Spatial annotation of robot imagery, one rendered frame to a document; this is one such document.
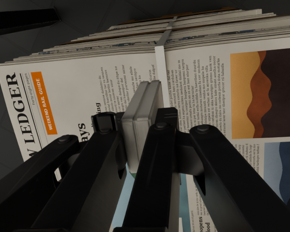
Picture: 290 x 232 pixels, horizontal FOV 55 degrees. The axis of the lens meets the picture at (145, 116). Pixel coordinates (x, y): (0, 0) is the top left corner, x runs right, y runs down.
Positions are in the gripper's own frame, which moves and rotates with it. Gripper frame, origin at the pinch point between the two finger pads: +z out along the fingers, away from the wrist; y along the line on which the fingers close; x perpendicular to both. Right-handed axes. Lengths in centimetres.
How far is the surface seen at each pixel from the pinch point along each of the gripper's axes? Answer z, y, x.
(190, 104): 13.2, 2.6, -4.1
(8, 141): 96, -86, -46
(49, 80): 13.2, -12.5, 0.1
